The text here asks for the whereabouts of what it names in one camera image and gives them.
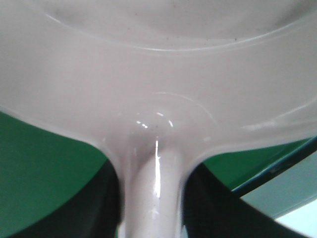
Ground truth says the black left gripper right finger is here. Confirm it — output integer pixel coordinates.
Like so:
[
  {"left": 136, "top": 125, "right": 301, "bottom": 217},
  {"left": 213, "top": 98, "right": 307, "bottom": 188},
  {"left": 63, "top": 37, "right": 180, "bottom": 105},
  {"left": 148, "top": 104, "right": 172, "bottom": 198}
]
[{"left": 183, "top": 164, "right": 303, "bottom": 238}]

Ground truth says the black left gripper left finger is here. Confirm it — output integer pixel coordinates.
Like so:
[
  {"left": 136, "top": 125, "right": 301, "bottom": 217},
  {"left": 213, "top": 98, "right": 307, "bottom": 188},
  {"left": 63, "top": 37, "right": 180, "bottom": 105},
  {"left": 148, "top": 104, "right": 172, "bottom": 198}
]
[{"left": 14, "top": 161, "right": 120, "bottom": 238}]

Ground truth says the beige plastic dustpan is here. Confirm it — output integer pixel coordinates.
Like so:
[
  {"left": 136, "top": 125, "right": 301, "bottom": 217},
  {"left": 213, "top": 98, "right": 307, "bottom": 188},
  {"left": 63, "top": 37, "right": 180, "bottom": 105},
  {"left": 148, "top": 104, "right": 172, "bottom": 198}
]
[{"left": 0, "top": 0, "right": 317, "bottom": 238}]

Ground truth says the green conveyor belt surface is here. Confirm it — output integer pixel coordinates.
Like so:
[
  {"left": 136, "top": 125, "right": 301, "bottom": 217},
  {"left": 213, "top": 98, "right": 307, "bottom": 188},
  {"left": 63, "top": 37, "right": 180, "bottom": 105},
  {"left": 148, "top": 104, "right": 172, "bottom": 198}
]
[{"left": 0, "top": 113, "right": 317, "bottom": 238}]

